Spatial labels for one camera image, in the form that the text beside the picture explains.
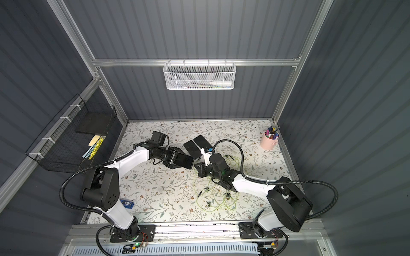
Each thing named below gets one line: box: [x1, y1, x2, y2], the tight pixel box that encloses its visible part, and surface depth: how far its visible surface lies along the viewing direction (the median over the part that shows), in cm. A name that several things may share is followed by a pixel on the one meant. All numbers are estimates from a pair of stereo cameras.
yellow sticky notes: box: [88, 134, 101, 147], surface depth 78 cm
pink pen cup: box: [259, 129, 280, 150], surface depth 98 cm
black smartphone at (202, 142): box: [193, 134, 213, 149], surface depth 111 cm
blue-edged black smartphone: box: [183, 140, 203, 159], surface depth 107 cm
